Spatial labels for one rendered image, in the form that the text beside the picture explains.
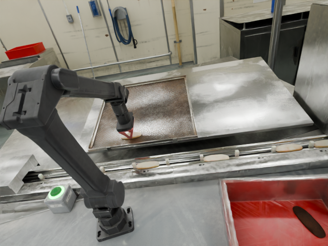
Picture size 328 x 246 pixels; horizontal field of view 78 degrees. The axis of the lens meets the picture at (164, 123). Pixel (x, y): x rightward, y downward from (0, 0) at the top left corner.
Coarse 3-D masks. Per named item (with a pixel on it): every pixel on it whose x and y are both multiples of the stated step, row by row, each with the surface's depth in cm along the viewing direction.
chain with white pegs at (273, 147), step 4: (308, 144) 79; (312, 144) 78; (272, 148) 79; (236, 152) 80; (260, 152) 82; (264, 152) 81; (268, 152) 81; (200, 156) 81; (228, 156) 83; (232, 156) 83; (168, 160) 83; (196, 160) 84; (200, 160) 83; (132, 164) 84; (160, 164) 85; (164, 164) 86; (100, 168) 85; (124, 168) 87; (128, 168) 87; (132, 168) 87; (40, 176) 88; (60, 176) 90; (64, 176) 90; (28, 180) 91; (32, 180) 91
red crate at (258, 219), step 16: (240, 208) 65; (256, 208) 65; (272, 208) 64; (288, 208) 63; (304, 208) 62; (320, 208) 61; (240, 224) 61; (256, 224) 61; (272, 224) 60; (288, 224) 59; (320, 224) 58; (240, 240) 58; (256, 240) 57; (272, 240) 56; (288, 240) 56; (304, 240) 55; (320, 240) 54
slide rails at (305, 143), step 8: (280, 144) 82; (304, 144) 80; (216, 152) 84; (224, 152) 84; (232, 152) 83; (240, 152) 82; (272, 152) 79; (280, 152) 79; (152, 160) 87; (160, 160) 86; (176, 160) 85; (104, 168) 88; (112, 168) 87; (136, 168) 85; (32, 176) 92
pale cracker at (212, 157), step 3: (207, 156) 82; (210, 156) 82; (213, 156) 81; (216, 156) 81; (219, 156) 81; (222, 156) 81; (225, 156) 81; (204, 159) 82; (207, 159) 81; (210, 159) 81; (213, 159) 80; (216, 159) 80; (219, 159) 80; (222, 159) 80; (225, 159) 80
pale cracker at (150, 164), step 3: (144, 162) 85; (147, 162) 85; (150, 162) 85; (153, 162) 84; (156, 162) 85; (138, 165) 85; (141, 165) 84; (144, 165) 84; (147, 165) 84; (150, 165) 83; (153, 165) 83; (156, 165) 83; (138, 168) 84; (141, 168) 84; (144, 168) 83; (147, 168) 83
